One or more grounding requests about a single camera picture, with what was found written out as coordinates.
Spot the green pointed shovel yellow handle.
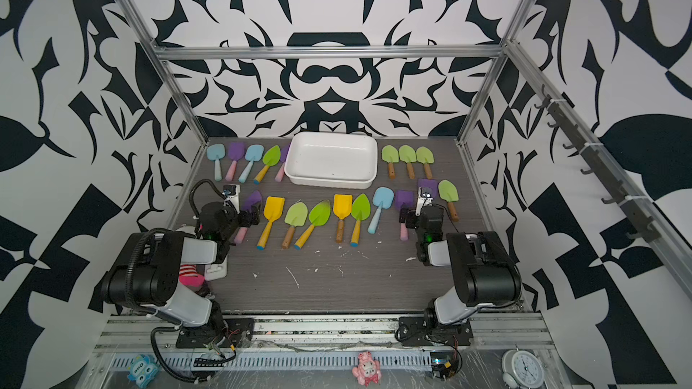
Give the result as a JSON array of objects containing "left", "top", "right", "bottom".
[{"left": 294, "top": 200, "right": 332, "bottom": 250}]

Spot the yellow toy shovel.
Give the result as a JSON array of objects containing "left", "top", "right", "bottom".
[{"left": 257, "top": 196, "right": 285, "bottom": 250}]

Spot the teal square shovel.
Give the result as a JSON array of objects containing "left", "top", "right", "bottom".
[{"left": 207, "top": 143, "right": 226, "bottom": 182}]

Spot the blue owl toy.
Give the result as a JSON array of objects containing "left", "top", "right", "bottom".
[{"left": 128, "top": 355, "right": 160, "bottom": 389}]

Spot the purple square shovel pink handle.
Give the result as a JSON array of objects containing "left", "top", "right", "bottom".
[{"left": 225, "top": 142, "right": 246, "bottom": 182}]

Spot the pink bear toy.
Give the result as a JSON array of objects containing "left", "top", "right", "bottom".
[{"left": 351, "top": 351, "right": 382, "bottom": 387}]

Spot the white slotted cable duct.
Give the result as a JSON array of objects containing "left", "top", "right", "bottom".
[{"left": 110, "top": 352, "right": 434, "bottom": 373}]

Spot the pink striped plush doll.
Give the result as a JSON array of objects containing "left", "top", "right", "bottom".
[{"left": 178, "top": 265, "right": 205, "bottom": 288}]

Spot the black wall hook rack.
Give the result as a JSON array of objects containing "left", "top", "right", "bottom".
[{"left": 535, "top": 95, "right": 661, "bottom": 243}]

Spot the white plastic storage box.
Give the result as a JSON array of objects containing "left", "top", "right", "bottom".
[{"left": 285, "top": 131, "right": 378, "bottom": 190}]

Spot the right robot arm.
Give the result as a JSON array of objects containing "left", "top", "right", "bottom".
[{"left": 399, "top": 205, "right": 522, "bottom": 327}]

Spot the light blue pointed shovel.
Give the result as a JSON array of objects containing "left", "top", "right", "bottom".
[{"left": 368, "top": 187, "right": 395, "bottom": 234}]

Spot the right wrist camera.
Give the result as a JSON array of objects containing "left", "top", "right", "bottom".
[{"left": 416, "top": 187, "right": 434, "bottom": 216}]

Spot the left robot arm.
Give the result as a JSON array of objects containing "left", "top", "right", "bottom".
[{"left": 100, "top": 202, "right": 260, "bottom": 332}]

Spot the white alarm clock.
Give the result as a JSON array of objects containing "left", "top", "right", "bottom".
[{"left": 501, "top": 349, "right": 545, "bottom": 389}]

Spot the blue toy shovel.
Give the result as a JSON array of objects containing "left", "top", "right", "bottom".
[{"left": 238, "top": 144, "right": 264, "bottom": 184}]

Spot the green shovel brown wooden handle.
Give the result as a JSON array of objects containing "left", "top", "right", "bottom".
[{"left": 381, "top": 145, "right": 399, "bottom": 180}]

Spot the purple pointed shovel pink handle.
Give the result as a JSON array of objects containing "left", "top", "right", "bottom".
[{"left": 234, "top": 190, "right": 262, "bottom": 245}]

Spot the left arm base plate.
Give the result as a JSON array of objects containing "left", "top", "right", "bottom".
[{"left": 176, "top": 317, "right": 255, "bottom": 349}]

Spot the yellow shovel wooden handle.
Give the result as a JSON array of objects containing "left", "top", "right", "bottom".
[{"left": 333, "top": 194, "right": 352, "bottom": 244}]

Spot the green shovel yellow blue-tipped handle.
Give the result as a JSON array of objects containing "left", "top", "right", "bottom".
[{"left": 351, "top": 194, "right": 371, "bottom": 247}]

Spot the white brush block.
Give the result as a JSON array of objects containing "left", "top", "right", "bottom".
[{"left": 205, "top": 259, "right": 228, "bottom": 282}]

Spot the small green circuit board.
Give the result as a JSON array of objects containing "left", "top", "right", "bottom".
[{"left": 431, "top": 352, "right": 462, "bottom": 381}]

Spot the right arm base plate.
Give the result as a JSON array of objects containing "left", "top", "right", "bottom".
[{"left": 394, "top": 317, "right": 473, "bottom": 347}]

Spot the green square shovel wooden handle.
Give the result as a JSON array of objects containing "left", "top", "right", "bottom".
[{"left": 438, "top": 180, "right": 460, "bottom": 223}]

